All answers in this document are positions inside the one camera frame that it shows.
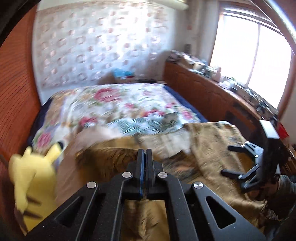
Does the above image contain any golden patterned cloth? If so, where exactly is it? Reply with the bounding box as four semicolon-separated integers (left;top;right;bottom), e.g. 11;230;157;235
55;121;266;241

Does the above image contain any wooden sideboard cabinet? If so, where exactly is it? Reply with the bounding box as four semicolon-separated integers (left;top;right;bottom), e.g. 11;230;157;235
163;60;296;176

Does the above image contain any yellow Pikachu plush toy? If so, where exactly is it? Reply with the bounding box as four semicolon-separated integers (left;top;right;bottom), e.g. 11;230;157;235
8;143;63;234

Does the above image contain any beige pillow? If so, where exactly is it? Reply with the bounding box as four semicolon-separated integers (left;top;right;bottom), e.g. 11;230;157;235
64;126;123;157

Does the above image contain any dark blue blanket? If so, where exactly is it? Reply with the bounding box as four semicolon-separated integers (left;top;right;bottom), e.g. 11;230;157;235
163;85;208;123

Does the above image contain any bright window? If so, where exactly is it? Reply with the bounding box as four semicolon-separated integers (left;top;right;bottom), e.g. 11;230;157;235
210;5;292;109

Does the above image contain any palm leaf print blanket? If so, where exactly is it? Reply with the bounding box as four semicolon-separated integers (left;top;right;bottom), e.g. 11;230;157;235
107;113;183;136

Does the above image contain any floral bedspread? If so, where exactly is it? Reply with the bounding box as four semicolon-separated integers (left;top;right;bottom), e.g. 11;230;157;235
29;83;200;154

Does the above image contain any cardboard box on cabinet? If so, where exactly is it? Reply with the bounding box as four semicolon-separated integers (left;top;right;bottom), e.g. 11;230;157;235
179;54;196;69

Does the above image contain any red wooden wardrobe door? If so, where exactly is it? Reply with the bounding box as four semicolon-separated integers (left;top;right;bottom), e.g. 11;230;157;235
0;4;42;209

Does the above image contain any blue tissue box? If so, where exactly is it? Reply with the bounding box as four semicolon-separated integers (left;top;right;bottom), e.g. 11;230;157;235
112;69;135;79

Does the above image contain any white air conditioner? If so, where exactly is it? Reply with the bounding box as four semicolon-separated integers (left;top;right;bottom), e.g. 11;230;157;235
152;0;189;11

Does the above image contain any circle patterned sheer curtain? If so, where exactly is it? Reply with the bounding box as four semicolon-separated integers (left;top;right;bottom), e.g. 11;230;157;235
32;1;176;90

